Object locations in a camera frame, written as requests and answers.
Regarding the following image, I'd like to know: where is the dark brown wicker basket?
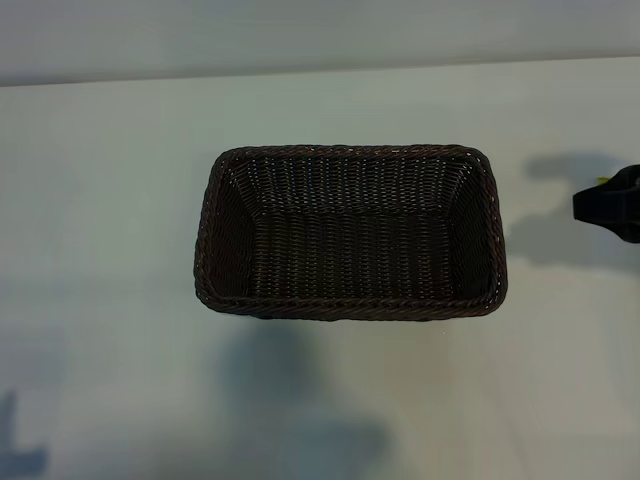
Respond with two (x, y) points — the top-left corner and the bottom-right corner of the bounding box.
(191, 143), (509, 324)

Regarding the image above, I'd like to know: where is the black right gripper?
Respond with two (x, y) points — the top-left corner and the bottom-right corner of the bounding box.
(571, 163), (640, 241)

